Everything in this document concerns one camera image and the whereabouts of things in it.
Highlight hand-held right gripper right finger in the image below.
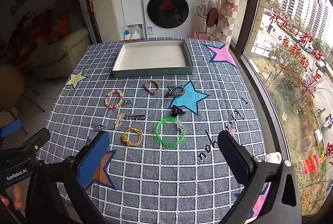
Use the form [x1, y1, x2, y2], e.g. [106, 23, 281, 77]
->
[218, 130, 303, 224]

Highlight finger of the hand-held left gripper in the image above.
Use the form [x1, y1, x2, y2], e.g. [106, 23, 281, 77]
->
[22, 128, 51, 154]
[0, 120, 22, 137]

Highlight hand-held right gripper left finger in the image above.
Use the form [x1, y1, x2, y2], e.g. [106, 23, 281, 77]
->
[25, 131, 111, 224]

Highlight beige hair pin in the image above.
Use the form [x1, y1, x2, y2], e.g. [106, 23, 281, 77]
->
[114, 113, 125, 130]

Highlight pink yellow beaded bracelet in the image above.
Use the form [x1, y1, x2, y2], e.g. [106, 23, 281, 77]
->
[104, 89, 123, 109]

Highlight green plastic bangle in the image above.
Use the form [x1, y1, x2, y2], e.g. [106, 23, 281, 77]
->
[155, 118, 186, 147]

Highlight black claw hair clip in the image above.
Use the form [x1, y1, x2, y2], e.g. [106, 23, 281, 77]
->
[171, 105, 186, 118]

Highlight brown coil hair tie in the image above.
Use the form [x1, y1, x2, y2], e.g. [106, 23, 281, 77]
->
[166, 85, 186, 98]

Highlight grey rectangular tray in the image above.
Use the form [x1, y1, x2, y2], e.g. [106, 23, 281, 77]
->
[112, 39, 194, 78]

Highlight person's left hand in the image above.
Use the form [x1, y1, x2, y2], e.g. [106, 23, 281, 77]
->
[0, 184, 26, 210]

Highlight white crumpled cloth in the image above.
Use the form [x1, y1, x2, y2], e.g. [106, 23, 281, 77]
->
[265, 152, 283, 165]

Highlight silver hair clip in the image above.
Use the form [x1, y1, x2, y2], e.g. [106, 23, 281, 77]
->
[123, 114, 147, 121]

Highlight grey checked star tablecloth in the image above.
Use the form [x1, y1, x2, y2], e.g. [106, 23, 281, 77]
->
[43, 38, 272, 224]

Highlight red cartoon window decal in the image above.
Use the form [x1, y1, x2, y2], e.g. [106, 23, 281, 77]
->
[301, 152, 326, 175]

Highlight beige sofa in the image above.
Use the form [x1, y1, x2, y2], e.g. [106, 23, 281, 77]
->
[29, 29, 91, 79]

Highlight red blanket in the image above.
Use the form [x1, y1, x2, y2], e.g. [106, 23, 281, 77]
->
[16, 9, 70, 58]

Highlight red window lettering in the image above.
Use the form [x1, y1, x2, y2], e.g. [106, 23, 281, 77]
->
[269, 9, 326, 99]

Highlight pink slippers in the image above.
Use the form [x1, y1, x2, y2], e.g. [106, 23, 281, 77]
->
[192, 27, 209, 40]

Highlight checkered printed curtain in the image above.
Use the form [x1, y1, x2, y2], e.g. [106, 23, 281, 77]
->
[218, 0, 240, 45]

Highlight brown slippers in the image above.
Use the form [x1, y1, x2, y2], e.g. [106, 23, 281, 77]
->
[206, 7, 220, 27]

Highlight white washing machine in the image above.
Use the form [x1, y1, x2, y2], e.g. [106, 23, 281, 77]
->
[140, 0, 195, 38]

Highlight yellow cord bracelet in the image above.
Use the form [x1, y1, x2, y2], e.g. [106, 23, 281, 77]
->
[121, 126, 144, 148]

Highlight brown braided bracelet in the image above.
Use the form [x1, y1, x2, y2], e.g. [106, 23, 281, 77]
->
[144, 80, 160, 95]

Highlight gold wire rack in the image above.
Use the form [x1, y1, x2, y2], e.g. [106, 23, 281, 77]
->
[196, 0, 221, 41]

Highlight black window frame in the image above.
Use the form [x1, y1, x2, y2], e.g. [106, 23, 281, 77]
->
[230, 0, 313, 216]

